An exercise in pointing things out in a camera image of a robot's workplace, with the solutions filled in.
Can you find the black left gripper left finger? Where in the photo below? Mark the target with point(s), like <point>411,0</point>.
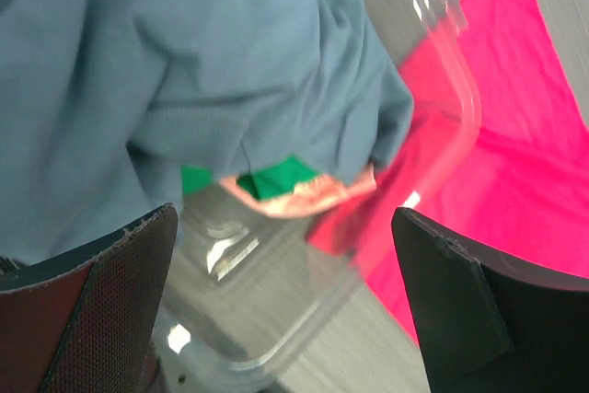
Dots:
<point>82,321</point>

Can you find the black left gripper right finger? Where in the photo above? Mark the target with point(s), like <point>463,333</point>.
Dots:
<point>487,321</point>

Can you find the magenta red t-shirt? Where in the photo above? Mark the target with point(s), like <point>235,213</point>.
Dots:
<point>523,188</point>

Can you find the clear plastic bin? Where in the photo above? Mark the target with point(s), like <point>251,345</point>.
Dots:
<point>246,293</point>

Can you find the green t-shirt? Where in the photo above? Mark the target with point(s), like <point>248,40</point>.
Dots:
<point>262,185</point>

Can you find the grey blue t-shirt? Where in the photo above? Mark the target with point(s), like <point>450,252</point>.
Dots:
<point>103,102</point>

